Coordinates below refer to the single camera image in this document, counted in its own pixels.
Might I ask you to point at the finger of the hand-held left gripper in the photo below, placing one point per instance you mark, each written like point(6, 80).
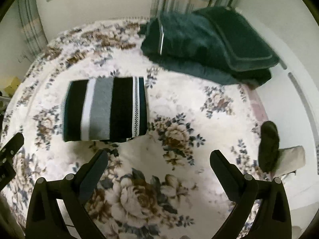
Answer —
point(13, 144)

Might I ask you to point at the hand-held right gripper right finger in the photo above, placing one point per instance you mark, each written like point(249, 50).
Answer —
point(224, 176)

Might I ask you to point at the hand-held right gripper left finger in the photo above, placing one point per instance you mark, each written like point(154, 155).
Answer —
point(93, 176)

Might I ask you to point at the dark striped knit sweater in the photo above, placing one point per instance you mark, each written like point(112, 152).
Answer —
point(119, 109)

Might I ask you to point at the dark sock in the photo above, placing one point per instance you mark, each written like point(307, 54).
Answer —
point(268, 147)

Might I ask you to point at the yellow cloth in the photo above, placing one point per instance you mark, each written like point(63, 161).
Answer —
point(12, 86)

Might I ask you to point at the beige cloth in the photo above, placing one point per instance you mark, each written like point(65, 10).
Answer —
point(291, 159)

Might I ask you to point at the white floral blanket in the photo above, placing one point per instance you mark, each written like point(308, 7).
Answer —
point(174, 104)

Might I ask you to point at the dark green folded blanket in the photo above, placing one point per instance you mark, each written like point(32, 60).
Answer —
point(199, 42)

